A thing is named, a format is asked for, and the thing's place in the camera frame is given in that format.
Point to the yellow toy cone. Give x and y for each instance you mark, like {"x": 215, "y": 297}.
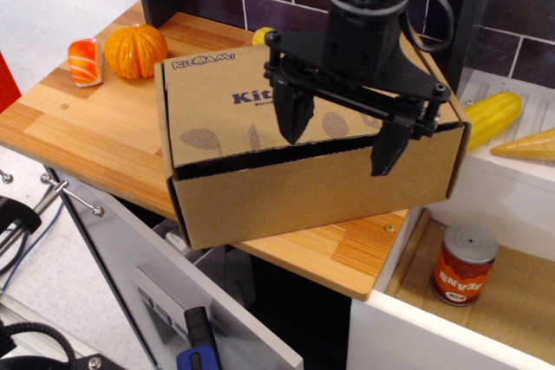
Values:
{"x": 538, "y": 146}

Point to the brown cardboard box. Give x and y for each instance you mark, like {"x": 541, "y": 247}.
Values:
{"x": 233, "y": 177}

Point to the white open drawer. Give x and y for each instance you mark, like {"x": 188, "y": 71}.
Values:
{"x": 419, "y": 317}

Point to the salmon sushi toy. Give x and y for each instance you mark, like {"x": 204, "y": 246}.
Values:
{"x": 85, "y": 62}

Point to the small yellow toy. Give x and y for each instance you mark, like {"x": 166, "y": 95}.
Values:
{"x": 259, "y": 35}

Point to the orange toy tangerine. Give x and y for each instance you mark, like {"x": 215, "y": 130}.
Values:
{"x": 133, "y": 51}

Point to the orange beans can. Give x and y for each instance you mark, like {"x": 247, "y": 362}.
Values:
{"x": 464, "y": 264}

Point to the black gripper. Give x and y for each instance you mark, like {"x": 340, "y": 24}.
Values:
{"x": 358, "y": 63}

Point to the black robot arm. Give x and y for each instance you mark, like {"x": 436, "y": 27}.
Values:
{"x": 358, "y": 63}

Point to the grey cabinet door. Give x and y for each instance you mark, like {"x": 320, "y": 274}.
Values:
{"x": 155, "y": 285}

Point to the yellow toy corn cob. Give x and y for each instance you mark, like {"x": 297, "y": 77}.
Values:
{"x": 491, "y": 116}

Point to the blue black tool handle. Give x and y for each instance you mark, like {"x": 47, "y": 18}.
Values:
{"x": 203, "y": 353}

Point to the white dish rack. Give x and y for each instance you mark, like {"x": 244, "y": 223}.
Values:
{"x": 537, "y": 115}

